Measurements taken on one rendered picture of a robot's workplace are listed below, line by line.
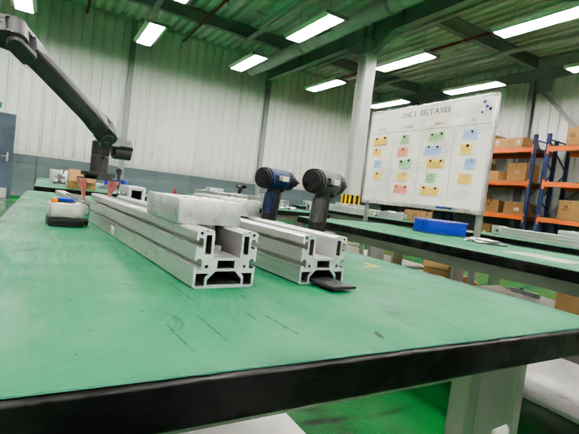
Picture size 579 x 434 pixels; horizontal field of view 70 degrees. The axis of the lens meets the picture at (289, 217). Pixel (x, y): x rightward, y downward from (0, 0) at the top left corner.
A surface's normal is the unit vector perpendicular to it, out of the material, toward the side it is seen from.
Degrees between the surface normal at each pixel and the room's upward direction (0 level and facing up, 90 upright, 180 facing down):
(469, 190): 90
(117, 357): 0
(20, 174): 90
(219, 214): 90
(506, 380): 90
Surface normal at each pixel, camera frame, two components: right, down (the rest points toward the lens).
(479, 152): -0.86, -0.07
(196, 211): 0.58, 0.11
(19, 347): 0.12, -0.99
